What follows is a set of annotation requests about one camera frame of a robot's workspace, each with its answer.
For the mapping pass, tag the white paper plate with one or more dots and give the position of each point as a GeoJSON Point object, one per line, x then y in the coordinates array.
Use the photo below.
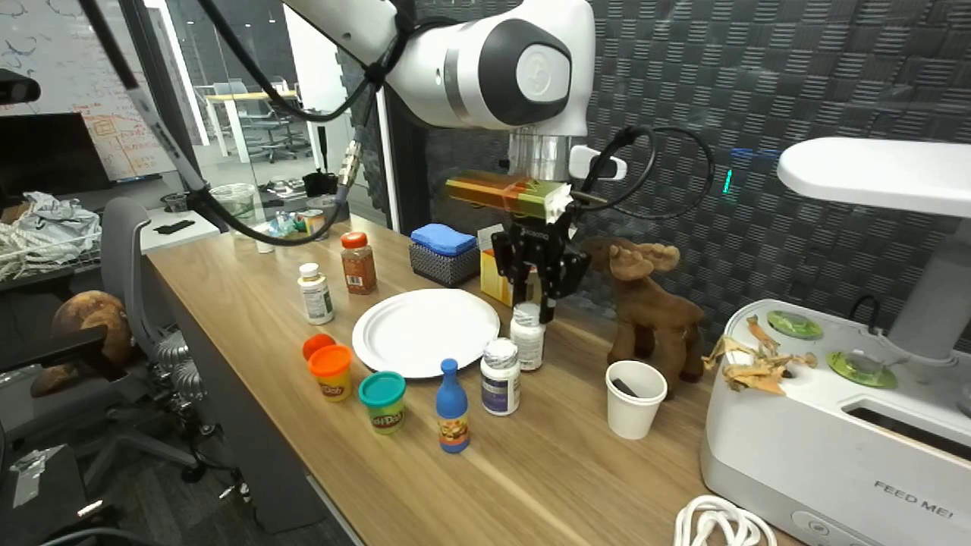
{"type": "Point", "coordinates": [425, 335]}

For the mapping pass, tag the green tub with teal lid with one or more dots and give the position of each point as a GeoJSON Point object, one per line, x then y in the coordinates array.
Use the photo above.
{"type": "Point", "coordinates": [384, 397]}

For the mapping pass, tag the clear plastic container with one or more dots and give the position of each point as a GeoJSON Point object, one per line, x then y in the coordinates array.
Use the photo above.
{"type": "Point", "coordinates": [236, 203]}

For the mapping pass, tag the white indoor planter with lamp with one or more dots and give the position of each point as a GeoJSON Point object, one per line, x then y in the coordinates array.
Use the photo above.
{"type": "Point", "coordinates": [807, 444]}

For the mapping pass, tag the black tripod pole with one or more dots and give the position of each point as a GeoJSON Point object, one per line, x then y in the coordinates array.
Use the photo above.
{"type": "Point", "coordinates": [166, 123]}

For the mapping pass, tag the yellow tub with orange lid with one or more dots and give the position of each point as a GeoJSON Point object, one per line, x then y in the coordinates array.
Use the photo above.
{"type": "Point", "coordinates": [330, 370]}

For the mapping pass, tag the blue cap sauce bottle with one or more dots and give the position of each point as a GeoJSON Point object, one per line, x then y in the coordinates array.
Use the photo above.
{"type": "Point", "coordinates": [452, 410]}

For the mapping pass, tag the black remote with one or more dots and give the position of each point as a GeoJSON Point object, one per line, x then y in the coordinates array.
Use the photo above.
{"type": "Point", "coordinates": [173, 224]}

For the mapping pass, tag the blue sponge cloth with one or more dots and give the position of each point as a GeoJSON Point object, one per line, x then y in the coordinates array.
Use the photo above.
{"type": "Point", "coordinates": [445, 237]}

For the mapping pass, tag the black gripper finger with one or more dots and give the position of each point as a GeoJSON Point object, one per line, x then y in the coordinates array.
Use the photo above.
{"type": "Point", "coordinates": [549, 291]}
{"type": "Point", "coordinates": [512, 287]}

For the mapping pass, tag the grey woven basket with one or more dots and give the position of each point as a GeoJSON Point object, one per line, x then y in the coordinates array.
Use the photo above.
{"type": "Point", "coordinates": [445, 267]}

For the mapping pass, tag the brown round plush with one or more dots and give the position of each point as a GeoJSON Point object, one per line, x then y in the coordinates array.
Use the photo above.
{"type": "Point", "coordinates": [92, 321]}

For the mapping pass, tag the glossy wrist camera block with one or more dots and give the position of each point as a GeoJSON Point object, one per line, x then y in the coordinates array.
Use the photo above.
{"type": "Point", "coordinates": [505, 196]}

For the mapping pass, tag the crumpled grey white cloth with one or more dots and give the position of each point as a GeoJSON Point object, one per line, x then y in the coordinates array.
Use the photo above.
{"type": "Point", "coordinates": [48, 227]}

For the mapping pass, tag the white background desk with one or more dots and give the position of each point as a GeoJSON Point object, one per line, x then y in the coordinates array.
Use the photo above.
{"type": "Point", "coordinates": [245, 99]}

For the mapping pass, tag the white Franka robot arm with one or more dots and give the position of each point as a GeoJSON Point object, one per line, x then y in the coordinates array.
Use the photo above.
{"type": "Point", "coordinates": [485, 71]}

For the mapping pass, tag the spice jar with orange lid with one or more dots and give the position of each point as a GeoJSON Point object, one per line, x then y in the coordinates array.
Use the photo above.
{"type": "Point", "coordinates": [358, 264]}

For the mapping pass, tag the tall white pill bottle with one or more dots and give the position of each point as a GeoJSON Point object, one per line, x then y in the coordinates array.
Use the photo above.
{"type": "Point", "coordinates": [317, 294]}

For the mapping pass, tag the grey office chair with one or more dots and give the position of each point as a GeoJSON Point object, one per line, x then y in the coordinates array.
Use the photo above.
{"type": "Point", "coordinates": [151, 335]}

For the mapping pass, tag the white paper cup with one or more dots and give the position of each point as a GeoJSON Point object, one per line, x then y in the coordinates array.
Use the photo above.
{"type": "Point", "coordinates": [636, 397]}

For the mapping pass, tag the dried brown plant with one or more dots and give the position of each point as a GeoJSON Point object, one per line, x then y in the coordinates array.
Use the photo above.
{"type": "Point", "coordinates": [754, 359]}

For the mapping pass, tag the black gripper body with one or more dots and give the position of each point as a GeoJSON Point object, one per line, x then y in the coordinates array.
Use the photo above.
{"type": "Point", "coordinates": [534, 244]}

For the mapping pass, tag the white bottle with blue label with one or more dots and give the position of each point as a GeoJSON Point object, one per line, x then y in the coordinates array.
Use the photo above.
{"type": "Point", "coordinates": [499, 379]}

